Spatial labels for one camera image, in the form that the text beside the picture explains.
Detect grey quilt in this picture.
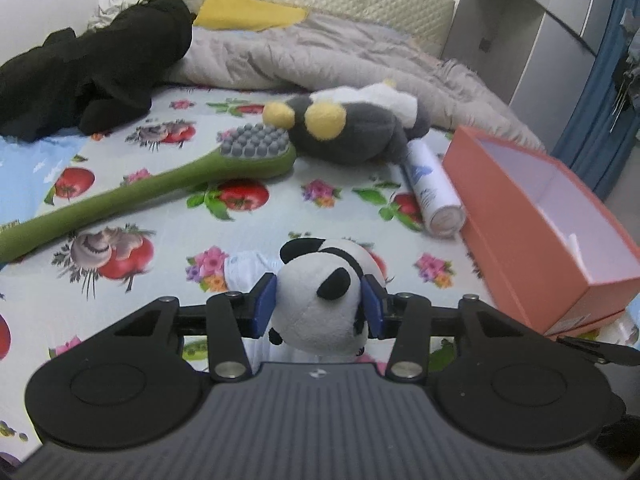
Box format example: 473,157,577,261
167,12,546,153

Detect black clothing pile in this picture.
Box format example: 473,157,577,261
0,0,193,143

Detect grey cabinet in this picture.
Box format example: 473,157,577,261
440,0,621,158

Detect vegetable print bed sheet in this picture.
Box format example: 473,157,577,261
0,82,640,461

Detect white grey crumpled garment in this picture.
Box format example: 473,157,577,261
86,0,132,31

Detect orange cardboard box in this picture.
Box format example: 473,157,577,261
442,125,640,337

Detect yellow pillow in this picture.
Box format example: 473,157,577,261
192,0,308,32

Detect hanging dark clothes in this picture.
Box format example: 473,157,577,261
611,7,640,133

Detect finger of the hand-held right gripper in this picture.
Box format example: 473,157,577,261
556,335,640,367

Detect light blue cloth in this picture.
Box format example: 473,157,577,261
0,135,90,218

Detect blue curtain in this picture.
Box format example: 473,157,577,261
550,0,640,201

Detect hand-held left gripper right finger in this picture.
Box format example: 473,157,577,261
361,273,524,382

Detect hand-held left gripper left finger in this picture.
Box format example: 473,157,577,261
114,272,279,384

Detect white blue printed tube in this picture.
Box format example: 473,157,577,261
401,140,467,239

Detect grey plush toy yellow ears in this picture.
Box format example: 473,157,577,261
262,78,432,165

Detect white blue printed packet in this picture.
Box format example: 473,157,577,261
224,251,287,292

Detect panda plush toy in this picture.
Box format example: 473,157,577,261
265,237,387,358

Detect green massage brush grey nubs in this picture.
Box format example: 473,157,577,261
0,123,298,264

